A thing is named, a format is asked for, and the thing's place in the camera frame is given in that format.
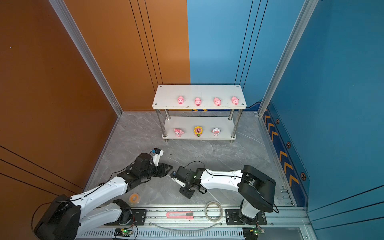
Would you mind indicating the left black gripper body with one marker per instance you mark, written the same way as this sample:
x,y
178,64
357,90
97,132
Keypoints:
x,y
152,172

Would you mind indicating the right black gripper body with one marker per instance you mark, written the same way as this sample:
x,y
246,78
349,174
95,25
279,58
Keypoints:
x,y
188,185

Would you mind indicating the pink bow character toy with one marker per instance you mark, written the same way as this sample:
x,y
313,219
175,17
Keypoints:
x,y
178,132

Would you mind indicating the pink yellow figure toy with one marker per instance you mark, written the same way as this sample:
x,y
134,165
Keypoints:
x,y
198,131

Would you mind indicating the pink white round character toy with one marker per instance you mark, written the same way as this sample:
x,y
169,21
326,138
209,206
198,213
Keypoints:
x,y
216,132

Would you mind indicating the pink pig toy bottom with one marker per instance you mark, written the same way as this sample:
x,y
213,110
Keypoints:
x,y
180,100

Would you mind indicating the small pink pig toy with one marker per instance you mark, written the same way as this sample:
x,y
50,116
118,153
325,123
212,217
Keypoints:
x,y
235,100

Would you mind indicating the white two-tier shelf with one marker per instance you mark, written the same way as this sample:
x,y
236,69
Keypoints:
x,y
165,100

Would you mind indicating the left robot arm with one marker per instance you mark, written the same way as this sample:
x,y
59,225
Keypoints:
x,y
66,218

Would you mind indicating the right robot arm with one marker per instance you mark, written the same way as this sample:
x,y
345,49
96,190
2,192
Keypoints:
x,y
256,188

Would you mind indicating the pink utility knife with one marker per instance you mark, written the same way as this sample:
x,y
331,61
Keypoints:
x,y
188,215

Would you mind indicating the coiled clear tube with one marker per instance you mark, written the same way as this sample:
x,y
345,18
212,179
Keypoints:
x,y
213,211

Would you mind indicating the orange tape roll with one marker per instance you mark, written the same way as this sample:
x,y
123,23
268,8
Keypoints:
x,y
134,198

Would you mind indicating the left circuit board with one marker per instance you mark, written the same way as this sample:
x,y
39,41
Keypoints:
x,y
123,234

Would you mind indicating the circuit board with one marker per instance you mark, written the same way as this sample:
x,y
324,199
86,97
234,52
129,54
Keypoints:
x,y
251,233
123,234

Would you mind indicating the right circuit board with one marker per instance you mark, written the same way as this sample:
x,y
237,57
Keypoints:
x,y
251,233

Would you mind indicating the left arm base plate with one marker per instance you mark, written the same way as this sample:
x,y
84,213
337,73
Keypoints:
x,y
135,217

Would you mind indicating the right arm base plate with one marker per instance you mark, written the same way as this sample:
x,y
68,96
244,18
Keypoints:
x,y
235,217

